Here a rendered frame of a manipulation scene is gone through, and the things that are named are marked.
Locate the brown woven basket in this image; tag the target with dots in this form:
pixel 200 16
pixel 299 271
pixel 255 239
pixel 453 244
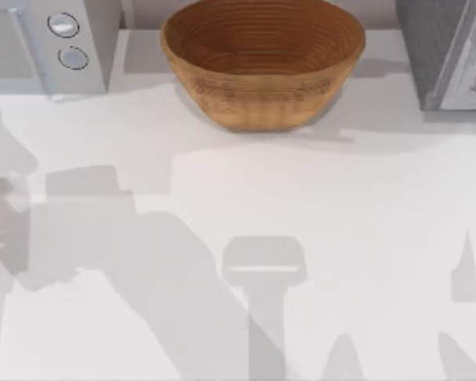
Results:
pixel 262 79

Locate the microwave knob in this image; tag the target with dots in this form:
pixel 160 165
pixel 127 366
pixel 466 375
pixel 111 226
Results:
pixel 73 57
pixel 63 25

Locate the pale microwave oven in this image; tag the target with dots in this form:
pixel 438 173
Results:
pixel 31 47

